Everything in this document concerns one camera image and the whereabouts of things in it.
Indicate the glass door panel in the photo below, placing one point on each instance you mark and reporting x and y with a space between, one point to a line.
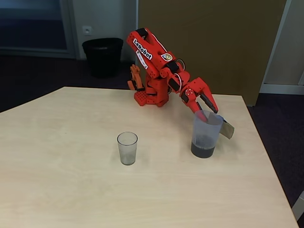
31 28

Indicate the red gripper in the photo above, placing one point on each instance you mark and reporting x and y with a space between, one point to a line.
198 87

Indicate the small clear drinking glass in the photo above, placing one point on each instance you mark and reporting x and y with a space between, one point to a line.
127 149

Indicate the white wall socket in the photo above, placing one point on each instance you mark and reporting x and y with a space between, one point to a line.
87 30

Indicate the brown cork pinboard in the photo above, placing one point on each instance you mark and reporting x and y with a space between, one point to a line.
213 35

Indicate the red robot arm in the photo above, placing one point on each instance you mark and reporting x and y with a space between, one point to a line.
147 47

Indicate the translucent plastic measuring jug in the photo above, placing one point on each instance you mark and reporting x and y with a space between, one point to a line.
204 137

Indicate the black waste bin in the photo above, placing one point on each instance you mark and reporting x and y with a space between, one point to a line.
103 57

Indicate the orange table clamp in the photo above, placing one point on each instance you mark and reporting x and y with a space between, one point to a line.
135 78

